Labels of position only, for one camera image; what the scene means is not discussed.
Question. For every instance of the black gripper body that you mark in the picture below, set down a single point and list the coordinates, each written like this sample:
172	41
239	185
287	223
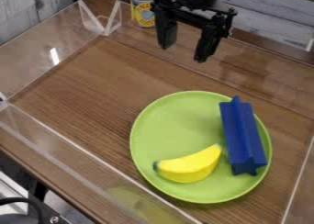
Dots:
197	12

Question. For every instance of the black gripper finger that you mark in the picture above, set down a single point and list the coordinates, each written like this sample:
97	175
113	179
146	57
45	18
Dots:
208	43
166	26

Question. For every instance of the yellow toy banana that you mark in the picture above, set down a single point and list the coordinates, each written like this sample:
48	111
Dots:
192	168

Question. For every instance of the green round plate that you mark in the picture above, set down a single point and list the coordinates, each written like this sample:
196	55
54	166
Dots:
177	126

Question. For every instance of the yellow labelled tin can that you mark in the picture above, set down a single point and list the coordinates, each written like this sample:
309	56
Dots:
142	13

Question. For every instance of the blue star-shaped block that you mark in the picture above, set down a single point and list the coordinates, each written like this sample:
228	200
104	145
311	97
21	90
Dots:
244	141

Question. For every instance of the clear acrylic corner bracket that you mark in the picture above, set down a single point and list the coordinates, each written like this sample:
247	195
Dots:
101	24

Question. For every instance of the clear acrylic front wall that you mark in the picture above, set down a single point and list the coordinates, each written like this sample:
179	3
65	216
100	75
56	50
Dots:
93	185

